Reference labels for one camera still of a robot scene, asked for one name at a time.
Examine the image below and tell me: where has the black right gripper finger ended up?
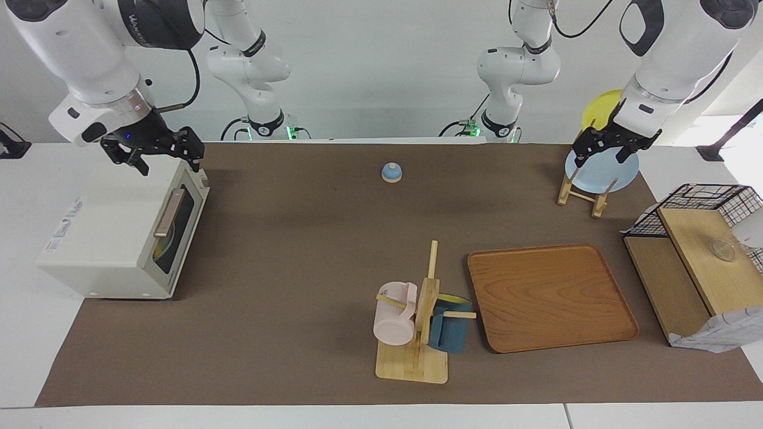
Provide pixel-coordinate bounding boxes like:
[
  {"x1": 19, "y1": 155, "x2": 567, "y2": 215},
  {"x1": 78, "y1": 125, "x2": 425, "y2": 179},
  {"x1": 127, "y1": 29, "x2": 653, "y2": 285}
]
[
  {"x1": 173, "y1": 126, "x2": 207, "y2": 174},
  {"x1": 100, "y1": 137, "x2": 150, "y2": 177}
]

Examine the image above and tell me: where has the glass oven door with handle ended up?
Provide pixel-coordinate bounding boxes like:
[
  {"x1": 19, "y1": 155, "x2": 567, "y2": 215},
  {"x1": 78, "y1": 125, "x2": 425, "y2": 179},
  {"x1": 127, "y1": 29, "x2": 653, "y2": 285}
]
[{"x1": 141, "y1": 158, "x2": 210, "y2": 299}]

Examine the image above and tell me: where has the mint green plate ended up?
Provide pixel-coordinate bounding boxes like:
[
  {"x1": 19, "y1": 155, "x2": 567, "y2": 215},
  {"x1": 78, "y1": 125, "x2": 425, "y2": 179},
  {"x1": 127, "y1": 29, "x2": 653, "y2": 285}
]
[{"x1": 153, "y1": 206, "x2": 181, "y2": 263}]

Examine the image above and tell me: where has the white toaster oven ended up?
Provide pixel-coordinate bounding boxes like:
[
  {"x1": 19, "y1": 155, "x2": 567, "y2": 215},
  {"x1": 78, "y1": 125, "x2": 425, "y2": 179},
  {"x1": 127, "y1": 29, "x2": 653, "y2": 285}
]
[{"x1": 37, "y1": 156, "x2": 210, "y2": 300}]

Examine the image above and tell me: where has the light blue plate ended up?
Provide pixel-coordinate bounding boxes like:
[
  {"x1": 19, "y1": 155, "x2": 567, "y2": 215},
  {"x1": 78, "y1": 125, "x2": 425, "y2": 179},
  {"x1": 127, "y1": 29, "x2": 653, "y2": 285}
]
[{"x1": 565, "y1": 146, "x2": 640, "y2": 194}]

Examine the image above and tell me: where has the yellow plate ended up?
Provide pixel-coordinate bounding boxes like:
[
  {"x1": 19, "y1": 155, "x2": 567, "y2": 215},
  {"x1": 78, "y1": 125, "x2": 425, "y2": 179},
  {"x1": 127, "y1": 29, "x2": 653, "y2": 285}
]
[{"x1": 581, "y1": 89, "x2": 624, "y2": 133}]

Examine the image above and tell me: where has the wooden plate rack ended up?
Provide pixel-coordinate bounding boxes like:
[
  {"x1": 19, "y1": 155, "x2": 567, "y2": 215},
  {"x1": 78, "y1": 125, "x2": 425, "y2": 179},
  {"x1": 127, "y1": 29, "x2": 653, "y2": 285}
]
[{"x1": 557, "y1": 119, "x2": 619, "y2": 219}]

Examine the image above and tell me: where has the black stand leg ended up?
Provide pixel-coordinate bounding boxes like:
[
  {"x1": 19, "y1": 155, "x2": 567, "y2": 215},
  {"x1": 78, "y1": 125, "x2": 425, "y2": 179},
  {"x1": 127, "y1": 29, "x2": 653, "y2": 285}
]
[{"x1": 696, "y1": 98, "x2": 763, "y2": 163}]

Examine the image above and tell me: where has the wooden shelf box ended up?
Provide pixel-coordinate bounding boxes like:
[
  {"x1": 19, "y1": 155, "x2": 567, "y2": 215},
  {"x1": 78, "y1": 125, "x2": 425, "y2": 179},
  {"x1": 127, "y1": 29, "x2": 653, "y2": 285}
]
[{"x1": 623, "y1": 207, "x2": 763, "y2": 346}]

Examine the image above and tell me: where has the small clear glass bowl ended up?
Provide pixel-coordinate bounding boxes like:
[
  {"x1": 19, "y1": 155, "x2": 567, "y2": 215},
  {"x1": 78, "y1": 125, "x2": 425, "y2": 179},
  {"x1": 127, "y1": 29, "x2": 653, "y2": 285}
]
[{"x1": 709, "y1": 238, "x2": 737, "y2": 262}]

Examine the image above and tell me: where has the white rounded object in basket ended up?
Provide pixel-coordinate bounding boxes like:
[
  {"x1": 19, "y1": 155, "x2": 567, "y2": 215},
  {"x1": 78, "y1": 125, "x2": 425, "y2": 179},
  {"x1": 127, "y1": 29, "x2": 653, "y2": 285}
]
[{"x1": 732, "y1": 209, "x2": 763, "y2": 249}]

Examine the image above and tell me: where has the brown wooden tray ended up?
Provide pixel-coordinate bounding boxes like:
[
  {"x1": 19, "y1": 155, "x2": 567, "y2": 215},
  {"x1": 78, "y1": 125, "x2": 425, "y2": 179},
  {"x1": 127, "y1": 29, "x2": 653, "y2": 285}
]
[{"x1": 467, "y1": 243, "x2": 640, "y2": 354}]

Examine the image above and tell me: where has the brown table mat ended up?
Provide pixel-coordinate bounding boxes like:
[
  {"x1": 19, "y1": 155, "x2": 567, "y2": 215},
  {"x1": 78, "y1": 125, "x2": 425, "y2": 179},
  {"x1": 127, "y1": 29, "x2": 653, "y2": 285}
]
[{"x1": 36, "y1": 142, "x2": 763, "y2": 407}]

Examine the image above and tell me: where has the dark blue mug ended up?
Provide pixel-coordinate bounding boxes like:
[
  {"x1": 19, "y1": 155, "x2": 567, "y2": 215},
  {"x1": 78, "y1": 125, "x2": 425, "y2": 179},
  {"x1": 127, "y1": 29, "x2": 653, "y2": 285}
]
[{"x1": 427, "y1": 294, "x2": 474, "y2": 353}]

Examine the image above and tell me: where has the pink mug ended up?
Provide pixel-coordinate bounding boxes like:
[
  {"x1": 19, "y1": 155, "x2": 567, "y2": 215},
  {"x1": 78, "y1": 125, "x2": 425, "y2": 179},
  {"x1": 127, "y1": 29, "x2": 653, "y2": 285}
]
[{"x1": 373, "y1": 281, "x2": 418, "y2": 346}]

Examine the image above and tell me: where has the wooden mug rack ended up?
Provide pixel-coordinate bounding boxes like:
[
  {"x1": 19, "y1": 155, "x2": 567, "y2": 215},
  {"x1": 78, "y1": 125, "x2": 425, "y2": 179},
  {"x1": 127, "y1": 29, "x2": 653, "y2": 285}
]
[{"x1": 376, "y1": 240, "x2": 477, "y2": 384}]

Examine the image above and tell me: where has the black right base cable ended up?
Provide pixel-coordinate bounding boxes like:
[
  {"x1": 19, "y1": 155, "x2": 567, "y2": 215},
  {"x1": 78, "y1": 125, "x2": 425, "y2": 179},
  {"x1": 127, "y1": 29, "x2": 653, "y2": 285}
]
[{"x1": 221, "y1": 116, "x2": 251, "y2": 142}]

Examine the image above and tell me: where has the black base cable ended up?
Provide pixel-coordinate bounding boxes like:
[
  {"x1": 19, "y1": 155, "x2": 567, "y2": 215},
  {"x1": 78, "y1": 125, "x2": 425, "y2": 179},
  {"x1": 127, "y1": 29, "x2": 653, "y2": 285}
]
[
  {"x1": 221, "y1": 116, "x2": 251, "y2": 142},
  {"x1": 439, "y1": 92, "x2": 491, "y2": 138}
]

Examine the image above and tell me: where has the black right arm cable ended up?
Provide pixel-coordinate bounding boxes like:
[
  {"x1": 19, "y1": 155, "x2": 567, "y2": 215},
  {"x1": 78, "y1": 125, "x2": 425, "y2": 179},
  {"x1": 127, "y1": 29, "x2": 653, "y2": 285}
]
[{"x1": 152, "y1": 48, "x2": 201, "y2": 114}]

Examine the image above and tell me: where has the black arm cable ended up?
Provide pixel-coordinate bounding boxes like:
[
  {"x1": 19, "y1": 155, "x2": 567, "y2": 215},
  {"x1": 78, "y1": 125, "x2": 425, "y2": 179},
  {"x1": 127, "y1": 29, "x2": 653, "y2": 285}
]
[
  {"x1": 152, "y1": 48, "x2": 201, "y2": 114},
  {"x1": 551, "y1": 0, "x2": 615, "y2": 39}
]

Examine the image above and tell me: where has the black wire basket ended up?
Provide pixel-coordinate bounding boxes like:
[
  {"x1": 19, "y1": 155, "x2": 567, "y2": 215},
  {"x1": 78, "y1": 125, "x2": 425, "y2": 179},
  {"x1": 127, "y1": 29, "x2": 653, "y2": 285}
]
[{"x1": 623, "y1": 184, "x2": 763, "y2": 275}]

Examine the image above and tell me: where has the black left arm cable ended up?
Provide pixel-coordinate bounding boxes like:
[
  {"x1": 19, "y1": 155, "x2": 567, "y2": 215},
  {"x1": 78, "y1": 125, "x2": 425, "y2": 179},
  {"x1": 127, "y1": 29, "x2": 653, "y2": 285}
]
[{"x1": 551, "y1": 0, "x2": 615, "y2": 39}]

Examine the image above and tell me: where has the black left base cable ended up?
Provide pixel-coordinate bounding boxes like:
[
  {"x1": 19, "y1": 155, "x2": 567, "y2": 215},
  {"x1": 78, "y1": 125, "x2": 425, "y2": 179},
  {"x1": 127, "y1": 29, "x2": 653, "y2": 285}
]
[{"x1": 439, "y1": 92, "x2": 491, "y2": 138}]

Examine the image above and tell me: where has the black clamp mount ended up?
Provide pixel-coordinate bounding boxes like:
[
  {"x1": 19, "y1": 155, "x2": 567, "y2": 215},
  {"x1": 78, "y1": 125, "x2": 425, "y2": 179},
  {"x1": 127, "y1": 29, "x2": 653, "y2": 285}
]
[{"x1": 0, "y1": 122, "x2": 32, "y2": 159}]

